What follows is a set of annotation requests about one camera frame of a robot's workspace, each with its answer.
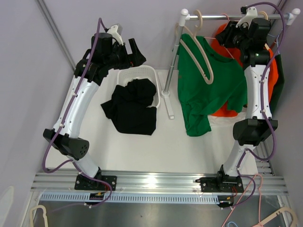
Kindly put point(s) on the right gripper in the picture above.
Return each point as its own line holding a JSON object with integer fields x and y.
{"x": 224, "y": 38}

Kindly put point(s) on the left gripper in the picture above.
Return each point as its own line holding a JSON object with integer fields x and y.
{"x": 135, "y": 59}

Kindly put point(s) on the pink wire hanger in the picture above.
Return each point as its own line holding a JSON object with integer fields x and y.
{"x": 220, "y": 41}

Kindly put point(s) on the black t shirt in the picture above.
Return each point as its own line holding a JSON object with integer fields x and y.
{"x": 130, "y": 107}

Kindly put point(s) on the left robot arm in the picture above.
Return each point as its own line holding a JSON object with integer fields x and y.
{"x": 106, "y": 53}

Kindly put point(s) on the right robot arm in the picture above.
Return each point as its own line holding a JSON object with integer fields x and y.
{"x": 250, "y": 39}

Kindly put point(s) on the beige hanger of orange shirt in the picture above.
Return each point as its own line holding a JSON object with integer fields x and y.
{"x": 266, "y": 28}

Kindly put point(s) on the orange t shirt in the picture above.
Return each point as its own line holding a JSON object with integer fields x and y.
{"x": 224, "y": 111}

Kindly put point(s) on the dark green t shirt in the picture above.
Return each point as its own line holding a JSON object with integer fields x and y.
{"x": 278, "y": 87}

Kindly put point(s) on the pink hanger bottom right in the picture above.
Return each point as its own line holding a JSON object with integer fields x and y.
{"x": 239, "y": 202}

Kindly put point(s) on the white perforated plastic basket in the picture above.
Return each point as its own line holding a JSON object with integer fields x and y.
{"x": 141, "y": 72}

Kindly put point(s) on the metal clothes rack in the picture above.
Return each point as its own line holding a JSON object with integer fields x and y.
{"x": 287, "y": 20}

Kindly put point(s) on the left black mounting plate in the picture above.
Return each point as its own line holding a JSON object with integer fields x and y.
{"x": 85, "y": 184}

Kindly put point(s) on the black mounting plate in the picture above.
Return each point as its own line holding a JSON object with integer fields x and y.
{"x": 85, "y": 184}
{"x": 208, "y": 184}

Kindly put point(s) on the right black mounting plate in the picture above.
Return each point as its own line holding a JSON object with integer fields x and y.
{"x": 208, "y": 184}

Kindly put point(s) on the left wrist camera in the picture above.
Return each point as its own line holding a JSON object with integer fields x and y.
{"x": 116, "y": 30}

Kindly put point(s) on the blue wire hanger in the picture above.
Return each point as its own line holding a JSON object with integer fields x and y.
{"x": 275, "y": 42}

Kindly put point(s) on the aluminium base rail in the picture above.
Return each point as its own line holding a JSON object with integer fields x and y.
{"x": 64, "y": 180}

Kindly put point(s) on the slotted cable duct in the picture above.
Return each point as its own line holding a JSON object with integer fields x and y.
{"x": 129, "y": 198}

